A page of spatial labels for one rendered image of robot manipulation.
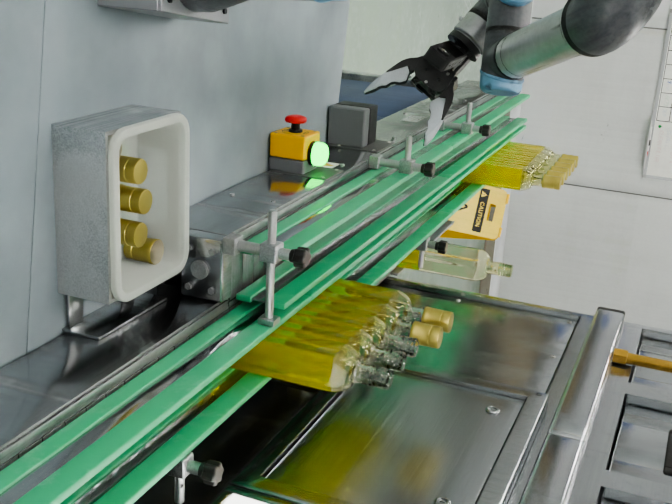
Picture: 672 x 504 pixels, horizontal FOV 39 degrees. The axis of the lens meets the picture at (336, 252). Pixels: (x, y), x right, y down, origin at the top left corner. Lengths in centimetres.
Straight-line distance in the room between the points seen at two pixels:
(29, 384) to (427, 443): 58
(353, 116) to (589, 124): 538
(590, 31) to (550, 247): 619
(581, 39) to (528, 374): 65
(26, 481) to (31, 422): 8
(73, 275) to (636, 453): 89
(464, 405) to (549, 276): 606
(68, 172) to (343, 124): 87
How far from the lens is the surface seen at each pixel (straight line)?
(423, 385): 157
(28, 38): 115
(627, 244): 740
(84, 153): 117
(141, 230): 127
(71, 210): 120
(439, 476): 133
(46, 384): 114
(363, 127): 193
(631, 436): 161
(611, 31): 134
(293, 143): 169
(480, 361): 176
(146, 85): 135
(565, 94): 723
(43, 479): 101
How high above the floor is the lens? 148
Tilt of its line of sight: 20 degrees down
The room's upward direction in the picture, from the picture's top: 101 degrees clockwise
